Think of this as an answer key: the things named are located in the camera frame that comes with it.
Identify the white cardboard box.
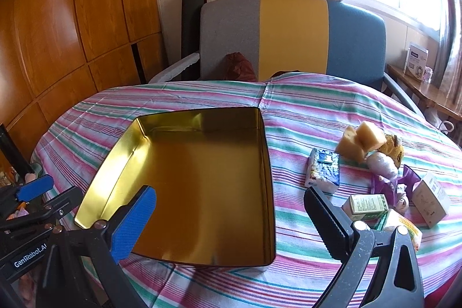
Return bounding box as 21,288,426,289
411,171,452,229

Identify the blue white tissue pack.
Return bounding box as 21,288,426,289
304,147,340,194

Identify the grey yellow blue chair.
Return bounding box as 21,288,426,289
148,0,430,117

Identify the white printed carton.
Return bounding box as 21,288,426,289
403,43,430,79

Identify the wooden side desk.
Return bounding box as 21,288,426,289
386,63,462,121

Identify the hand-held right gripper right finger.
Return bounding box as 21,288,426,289
304,186,425,308

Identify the dark red cloth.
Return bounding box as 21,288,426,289
222,52,258,82

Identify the dark rolled mat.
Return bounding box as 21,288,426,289
180,0,208,59

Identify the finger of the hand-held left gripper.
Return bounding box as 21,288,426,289
0,186,83,233
0,174,55,212

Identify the purple snack packet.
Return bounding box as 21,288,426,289
371,174,410,212
399,165,422,191

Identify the green yellow snack packet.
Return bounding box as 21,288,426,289
375,209,423,251

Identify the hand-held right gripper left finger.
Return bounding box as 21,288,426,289
36,184,158,308

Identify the wooden wardrobe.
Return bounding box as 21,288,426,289
0,0,168,164

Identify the green labelled small box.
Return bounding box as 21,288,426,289
341,193,390,222

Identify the gold metal tin box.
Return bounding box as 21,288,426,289
73,107,277,267

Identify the striped tablecloth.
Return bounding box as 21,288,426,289
31,72,462,308

